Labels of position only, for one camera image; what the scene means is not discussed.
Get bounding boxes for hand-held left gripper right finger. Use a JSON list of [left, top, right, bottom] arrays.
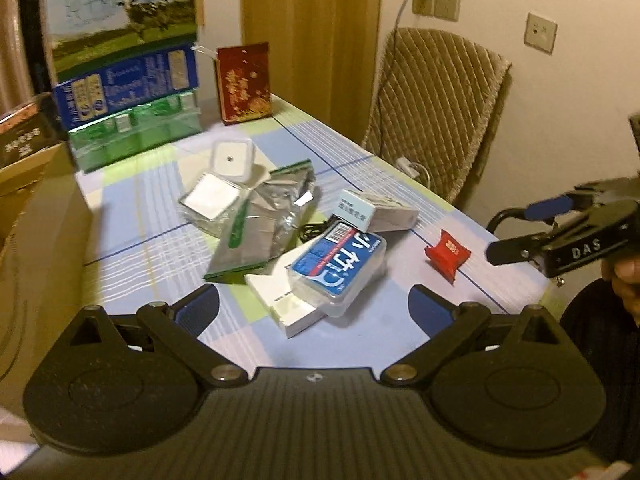
[[380, 284, 568, 389]]

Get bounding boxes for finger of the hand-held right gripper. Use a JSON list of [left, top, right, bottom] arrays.
[[524, 185, 608, 223], [486, 232, 556, 267]]

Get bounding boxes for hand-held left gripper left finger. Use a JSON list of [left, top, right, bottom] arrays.
[[70, 285, 248, 389]]

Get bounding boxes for red candy packet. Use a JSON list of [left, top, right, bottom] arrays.
[[424, 228, 473, 286]]

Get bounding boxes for silver foil bag green edge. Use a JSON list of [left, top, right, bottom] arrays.
[[204, 159, 318, 283]]

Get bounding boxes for black cable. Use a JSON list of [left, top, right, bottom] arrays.
[[295, 215, 341, 246]]

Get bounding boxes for brown cardboard box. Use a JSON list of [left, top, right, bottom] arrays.
[[0, 142, 93, 441]]

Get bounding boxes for checked cloth desktop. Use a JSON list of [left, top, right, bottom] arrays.
[[75, 95, 561, 376]]

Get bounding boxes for person's right hand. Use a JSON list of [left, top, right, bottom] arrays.
[[600, 252, 640, 317]]

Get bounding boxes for flat white box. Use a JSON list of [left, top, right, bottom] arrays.
[[245, 265, 331, 338]]

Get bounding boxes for white grey cardboard box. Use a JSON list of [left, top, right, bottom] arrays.
[[357, 191, 421, 232]]

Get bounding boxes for clear case blue label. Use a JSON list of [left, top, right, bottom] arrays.
[[286, 220, 388, 318]]

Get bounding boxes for clear container white content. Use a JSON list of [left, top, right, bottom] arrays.
[[179, 170, 251, 236]]

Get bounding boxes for small white box blue label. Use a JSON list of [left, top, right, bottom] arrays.
[[332, 189, 378, 231]]

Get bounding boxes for white square lidded container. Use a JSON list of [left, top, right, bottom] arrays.
[[210, 139, 256, 182]]

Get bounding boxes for green shrink-wrapped carton pack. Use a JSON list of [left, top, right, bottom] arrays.
[[67, 90, 203, 173]]

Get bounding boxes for red gold-print box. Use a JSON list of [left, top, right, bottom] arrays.
[[216, 42, 273, 126]]

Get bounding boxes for blue milk carton box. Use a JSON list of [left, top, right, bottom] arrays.
[[52, 45, 201, 128]]

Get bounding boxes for black printed box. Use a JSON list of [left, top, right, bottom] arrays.
[[0, 92, 68, 168]]

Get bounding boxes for wooden door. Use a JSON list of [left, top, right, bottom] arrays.
[[239, 0, 385, 143]]

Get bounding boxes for cow print milk carton box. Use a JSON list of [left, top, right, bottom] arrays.
[[40, 0, 198, 83]]

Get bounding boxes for white charger with cable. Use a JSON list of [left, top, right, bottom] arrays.
[[395, 156, 426, 178]]

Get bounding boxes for single wall socket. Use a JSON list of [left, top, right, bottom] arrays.
[[523, 11, 557, 55]]

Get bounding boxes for double wall socket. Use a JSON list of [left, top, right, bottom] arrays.
[[411, 0, 461, 22]]

